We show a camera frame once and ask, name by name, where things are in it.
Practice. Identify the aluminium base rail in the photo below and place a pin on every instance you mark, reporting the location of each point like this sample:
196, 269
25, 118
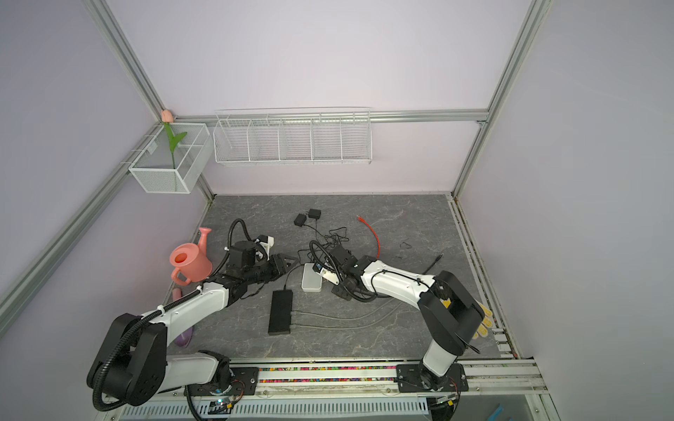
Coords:
340, 388

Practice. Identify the black network switch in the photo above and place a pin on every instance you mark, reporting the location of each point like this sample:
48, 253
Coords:
280, 312

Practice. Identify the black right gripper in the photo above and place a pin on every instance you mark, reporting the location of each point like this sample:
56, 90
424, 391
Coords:
339, 290

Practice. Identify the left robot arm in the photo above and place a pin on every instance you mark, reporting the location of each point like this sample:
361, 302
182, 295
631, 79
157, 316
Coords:
133, 364

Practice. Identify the artificial tulip flower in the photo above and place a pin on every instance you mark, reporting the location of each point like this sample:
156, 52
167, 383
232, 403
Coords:
174, 139

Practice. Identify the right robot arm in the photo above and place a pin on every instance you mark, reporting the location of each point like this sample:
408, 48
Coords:
451, 314

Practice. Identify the pink watering can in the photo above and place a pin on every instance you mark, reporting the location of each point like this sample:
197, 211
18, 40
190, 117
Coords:
190, 261

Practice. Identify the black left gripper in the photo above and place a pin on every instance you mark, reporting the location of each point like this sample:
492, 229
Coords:
279, 266

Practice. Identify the yellow work glove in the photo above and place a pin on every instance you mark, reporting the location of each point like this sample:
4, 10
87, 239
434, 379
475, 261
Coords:
486, 324

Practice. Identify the small white wire basket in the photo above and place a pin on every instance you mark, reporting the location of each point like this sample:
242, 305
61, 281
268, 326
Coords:
152, 168

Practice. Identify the long white wire basket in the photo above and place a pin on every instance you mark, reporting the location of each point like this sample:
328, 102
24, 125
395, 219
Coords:
293, 136

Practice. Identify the purple garden trowel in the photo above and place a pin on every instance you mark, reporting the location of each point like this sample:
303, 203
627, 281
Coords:
185, 337

